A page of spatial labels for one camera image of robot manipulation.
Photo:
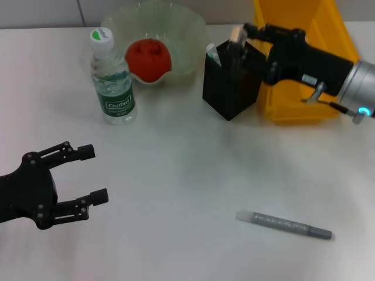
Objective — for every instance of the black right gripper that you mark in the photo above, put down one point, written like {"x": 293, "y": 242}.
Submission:
{"x": 313, "y": 64}

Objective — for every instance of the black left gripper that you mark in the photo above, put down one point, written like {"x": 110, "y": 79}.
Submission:
{"x": 29, "y": 190}

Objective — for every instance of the beige eraser with barcode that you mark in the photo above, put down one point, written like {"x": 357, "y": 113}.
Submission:
{"x": 238, "y": 35}

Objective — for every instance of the green white pen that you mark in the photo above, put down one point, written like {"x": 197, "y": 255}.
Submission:
{"x": 214, "y": 54}

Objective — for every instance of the clear green-label water bottle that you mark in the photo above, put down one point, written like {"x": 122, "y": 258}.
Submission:
{"x": 115, "y": 90}

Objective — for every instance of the black mesh pen holder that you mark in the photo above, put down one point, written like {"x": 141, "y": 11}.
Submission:
{"x": 228, "y": 90}

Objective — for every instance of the translucent green fruit bowl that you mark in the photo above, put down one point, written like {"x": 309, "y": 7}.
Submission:
{"x": 181, "y": 35}

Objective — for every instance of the grey marker pen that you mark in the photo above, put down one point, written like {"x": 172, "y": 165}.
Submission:
{"x": 281, "y": 224}

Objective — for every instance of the yellow plastic bin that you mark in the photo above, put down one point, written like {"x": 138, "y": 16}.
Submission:
{"x": 293, "y": 102}

